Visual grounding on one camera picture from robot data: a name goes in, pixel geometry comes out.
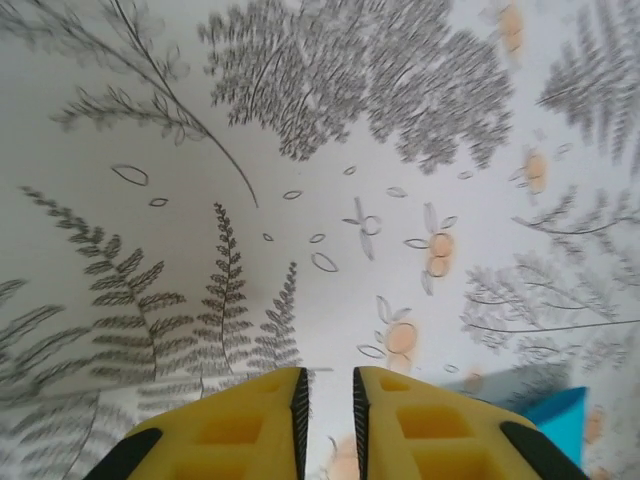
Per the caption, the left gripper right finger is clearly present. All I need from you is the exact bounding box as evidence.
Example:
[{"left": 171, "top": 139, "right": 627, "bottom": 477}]
[{"left": 352, "top": 366, "right": 594, "bottom": 480}]

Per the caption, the floral tablecloth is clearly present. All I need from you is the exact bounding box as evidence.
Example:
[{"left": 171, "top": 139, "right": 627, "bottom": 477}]
[{"left": 0, "top": 0, "right": 640, "bottom": 480}]

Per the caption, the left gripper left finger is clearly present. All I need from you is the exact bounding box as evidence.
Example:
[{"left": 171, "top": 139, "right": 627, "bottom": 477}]
[{"left": 89, "top": 367, "right": 310, "bottom": 480}]

